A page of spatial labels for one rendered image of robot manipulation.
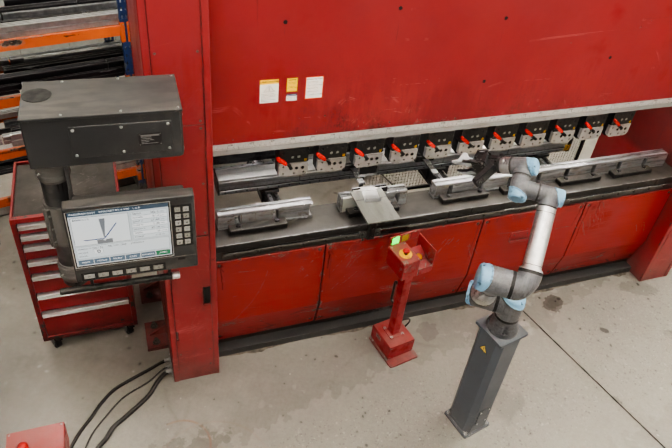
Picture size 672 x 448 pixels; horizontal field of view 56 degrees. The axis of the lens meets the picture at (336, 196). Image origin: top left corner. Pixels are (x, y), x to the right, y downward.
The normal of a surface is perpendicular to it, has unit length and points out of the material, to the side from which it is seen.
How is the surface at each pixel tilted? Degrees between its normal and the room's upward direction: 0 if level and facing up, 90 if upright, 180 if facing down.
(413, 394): 0
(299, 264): 90
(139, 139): 90
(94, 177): 0
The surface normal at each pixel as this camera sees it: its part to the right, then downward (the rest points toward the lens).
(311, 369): 0.10, -0.78
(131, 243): 0.30, 0.61
